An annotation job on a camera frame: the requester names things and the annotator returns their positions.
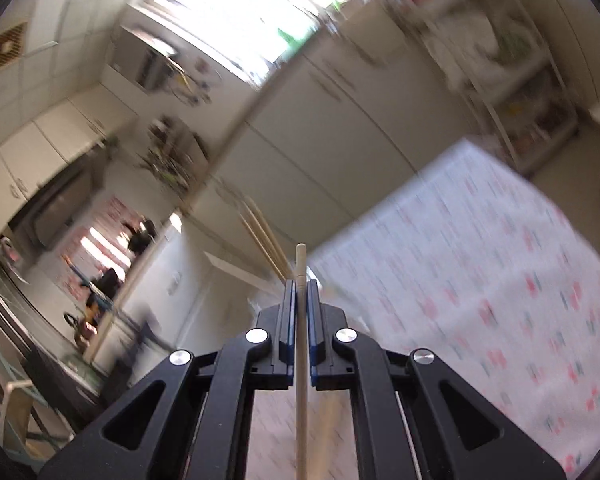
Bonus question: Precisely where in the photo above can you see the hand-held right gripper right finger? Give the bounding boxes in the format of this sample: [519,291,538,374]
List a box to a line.
[305,280,567,480]

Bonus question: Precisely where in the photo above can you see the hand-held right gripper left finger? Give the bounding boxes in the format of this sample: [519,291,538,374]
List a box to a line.
[39,280,298,480]

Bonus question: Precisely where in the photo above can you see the bundle of wooden chopsticks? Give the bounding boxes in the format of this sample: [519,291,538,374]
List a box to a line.
[237,199,293,283]

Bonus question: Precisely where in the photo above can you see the light wooden chopstick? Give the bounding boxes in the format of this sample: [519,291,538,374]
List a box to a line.
[294,243,311,480]

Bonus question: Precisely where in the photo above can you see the cherry print tablecloth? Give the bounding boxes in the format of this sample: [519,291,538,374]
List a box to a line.
[245,140,600,480]

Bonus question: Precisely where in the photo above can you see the black wok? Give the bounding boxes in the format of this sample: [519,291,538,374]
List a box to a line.
[127,217,158,256]
[87,267,123,311]

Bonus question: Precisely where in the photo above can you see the beige kitchen countertop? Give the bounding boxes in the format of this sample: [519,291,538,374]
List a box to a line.
[85,5,341,366]

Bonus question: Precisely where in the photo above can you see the white lower kitchen cabinets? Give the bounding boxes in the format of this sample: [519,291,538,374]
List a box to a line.
[95,0,461,371]

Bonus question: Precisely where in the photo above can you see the white kitchen cabinets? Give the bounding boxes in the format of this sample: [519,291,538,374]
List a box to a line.
[95,0,461,371]
[0,95,131,221]

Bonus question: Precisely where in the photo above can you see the steel range hood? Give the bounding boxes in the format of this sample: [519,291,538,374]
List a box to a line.
[7,160,96,246]

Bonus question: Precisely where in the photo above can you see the teal wooden folding chair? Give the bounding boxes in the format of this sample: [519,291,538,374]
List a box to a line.
[0,332,76,461]

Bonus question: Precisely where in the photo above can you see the white water heater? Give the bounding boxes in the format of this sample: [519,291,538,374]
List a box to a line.
[112,25,178,91]

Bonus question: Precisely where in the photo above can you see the white upper kitchen cabinets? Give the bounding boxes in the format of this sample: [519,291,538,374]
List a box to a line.
[0,95,131,221]

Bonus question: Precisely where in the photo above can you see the white trolley cart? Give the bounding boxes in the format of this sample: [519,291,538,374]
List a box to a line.
[415,0,581,176]

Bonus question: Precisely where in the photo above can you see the kitchen window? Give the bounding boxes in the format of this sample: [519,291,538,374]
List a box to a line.
[150,0,341,91]

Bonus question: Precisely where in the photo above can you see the ceiling exhaust vent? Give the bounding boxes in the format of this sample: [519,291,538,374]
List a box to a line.
[0,22,28,76]

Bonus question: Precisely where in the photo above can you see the pink wall stickers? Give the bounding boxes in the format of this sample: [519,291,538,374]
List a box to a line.
[60,197,141,296]

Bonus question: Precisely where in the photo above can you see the wall utensil rack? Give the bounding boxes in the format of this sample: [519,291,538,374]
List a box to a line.
[140,117,211,196]

